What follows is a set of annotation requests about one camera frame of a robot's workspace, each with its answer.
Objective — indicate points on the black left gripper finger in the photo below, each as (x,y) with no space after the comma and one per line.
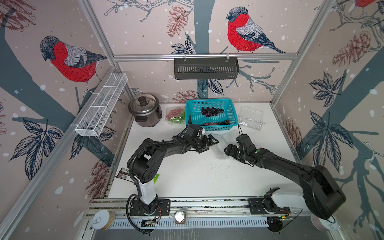
(203,147)
(212,140)

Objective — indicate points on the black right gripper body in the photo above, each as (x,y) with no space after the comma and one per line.
(243,154)

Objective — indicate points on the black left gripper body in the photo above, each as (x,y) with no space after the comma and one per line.
(198,143)

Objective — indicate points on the red grape bunch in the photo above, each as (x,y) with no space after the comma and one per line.
(175,112)
(210,124)

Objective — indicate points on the green grape bunch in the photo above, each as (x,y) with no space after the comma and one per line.
(178,120)

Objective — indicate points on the clear plastic clamshell container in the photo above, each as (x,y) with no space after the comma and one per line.
(167,111)

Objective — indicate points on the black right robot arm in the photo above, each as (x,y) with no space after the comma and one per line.
(322,195)

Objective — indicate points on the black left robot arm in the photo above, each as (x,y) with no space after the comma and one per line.
(145,162)

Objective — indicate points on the teal plastic basket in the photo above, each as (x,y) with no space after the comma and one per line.
(193,113)

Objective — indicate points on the dark purple grape bunch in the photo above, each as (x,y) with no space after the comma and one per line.
(211,112)

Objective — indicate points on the green snack packet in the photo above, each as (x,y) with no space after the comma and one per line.
(156,177)

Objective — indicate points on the stainless steel rice cooker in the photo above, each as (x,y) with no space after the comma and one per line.
(146,109)

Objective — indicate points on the brown snack bar wrapper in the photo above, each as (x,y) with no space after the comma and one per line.
(124,174)

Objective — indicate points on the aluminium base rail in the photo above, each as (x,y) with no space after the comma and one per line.
(202,213)

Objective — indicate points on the black hanging wire basket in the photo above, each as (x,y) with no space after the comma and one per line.
(206,68)

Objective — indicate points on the white wire shelf basket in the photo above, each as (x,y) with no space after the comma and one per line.
(96,116)

